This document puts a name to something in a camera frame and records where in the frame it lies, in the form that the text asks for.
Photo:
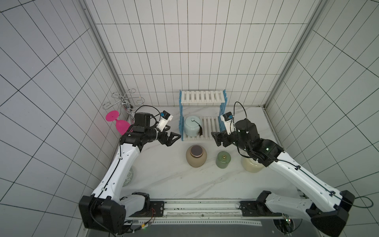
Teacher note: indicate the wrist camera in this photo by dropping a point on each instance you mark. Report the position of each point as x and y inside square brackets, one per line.
[165, 117]
[228, 120]

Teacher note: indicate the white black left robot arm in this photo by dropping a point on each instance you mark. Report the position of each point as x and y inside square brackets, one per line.
[105, 210]

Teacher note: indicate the cream tea canister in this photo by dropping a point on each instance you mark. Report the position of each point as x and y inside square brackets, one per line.
[250, 165]

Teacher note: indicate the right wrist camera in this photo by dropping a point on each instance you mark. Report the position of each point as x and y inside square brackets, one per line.
[228, 120]

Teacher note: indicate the light blue tea canister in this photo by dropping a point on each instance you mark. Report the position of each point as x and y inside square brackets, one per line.
[193, 126]

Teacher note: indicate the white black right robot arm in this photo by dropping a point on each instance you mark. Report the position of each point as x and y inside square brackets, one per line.
[325, 207]

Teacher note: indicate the pink plastic wine glass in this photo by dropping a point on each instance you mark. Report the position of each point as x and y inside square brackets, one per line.
[118, 122]

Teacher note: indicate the green patterned plate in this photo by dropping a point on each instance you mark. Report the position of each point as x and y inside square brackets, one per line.
[129, 177]

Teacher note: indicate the chrome glass holder stand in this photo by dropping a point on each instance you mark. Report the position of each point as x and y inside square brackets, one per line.
[128, 100]

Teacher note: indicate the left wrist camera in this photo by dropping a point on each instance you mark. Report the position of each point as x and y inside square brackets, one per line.
[165, 117]

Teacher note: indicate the green tea canister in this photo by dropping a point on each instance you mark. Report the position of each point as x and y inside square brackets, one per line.
[223, 159]

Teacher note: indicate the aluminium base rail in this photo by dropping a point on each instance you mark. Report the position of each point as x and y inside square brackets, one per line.
[217, 212]

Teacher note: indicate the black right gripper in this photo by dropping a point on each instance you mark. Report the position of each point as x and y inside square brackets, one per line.
[223, 138]

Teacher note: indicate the brown tea canister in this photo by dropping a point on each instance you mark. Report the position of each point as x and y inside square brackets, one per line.
[196, 156]

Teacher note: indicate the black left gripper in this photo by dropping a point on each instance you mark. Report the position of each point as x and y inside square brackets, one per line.
[169, 141]

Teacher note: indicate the blue white wooden shelf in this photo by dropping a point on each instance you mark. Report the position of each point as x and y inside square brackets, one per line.
[206, 108]

